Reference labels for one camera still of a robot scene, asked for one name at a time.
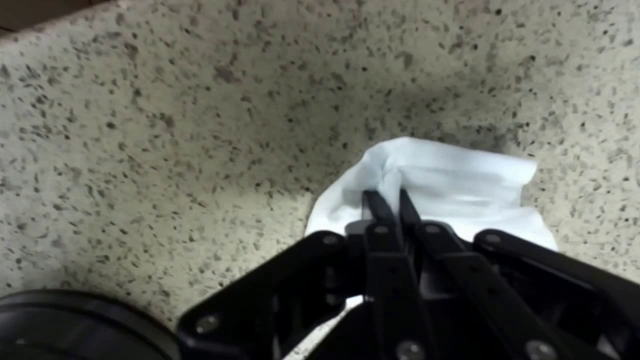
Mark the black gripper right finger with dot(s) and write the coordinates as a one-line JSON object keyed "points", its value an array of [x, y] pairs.
{"points": [[536, 303]]}

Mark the white napkin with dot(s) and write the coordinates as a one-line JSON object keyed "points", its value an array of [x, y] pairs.
{"points": [[466, 189]]}

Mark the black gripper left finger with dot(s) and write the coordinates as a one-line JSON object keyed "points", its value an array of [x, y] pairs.
{"points": [[365, 283]]}

